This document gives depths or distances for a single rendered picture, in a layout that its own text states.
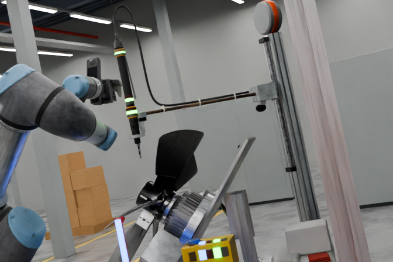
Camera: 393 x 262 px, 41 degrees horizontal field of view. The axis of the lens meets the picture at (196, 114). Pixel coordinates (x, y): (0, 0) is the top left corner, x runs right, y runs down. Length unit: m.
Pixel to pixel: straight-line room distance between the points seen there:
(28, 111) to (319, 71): 0.81
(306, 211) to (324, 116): 1.72
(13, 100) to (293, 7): 0.81
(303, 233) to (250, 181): 7.38
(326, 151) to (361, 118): 6.70
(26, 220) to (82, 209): 8.98
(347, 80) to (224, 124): 2.95
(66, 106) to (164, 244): 0.95
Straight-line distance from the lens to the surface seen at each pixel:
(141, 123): 2.13
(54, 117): 1.30
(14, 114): 1.35
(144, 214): 2.25
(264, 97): 2.34
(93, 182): 10.49
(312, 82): 0.71
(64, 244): 8.47
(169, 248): 2.10
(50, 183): 8.42
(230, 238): 1.71
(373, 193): 7.52
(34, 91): 1.32
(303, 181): 2.42
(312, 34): 0.72
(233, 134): 9.53
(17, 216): 1.56
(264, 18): 2.43
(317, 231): 2.18
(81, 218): 10.59
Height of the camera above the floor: 1.41
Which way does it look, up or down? 2 degrees up
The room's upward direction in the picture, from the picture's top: 11 degrees counter-clockwise
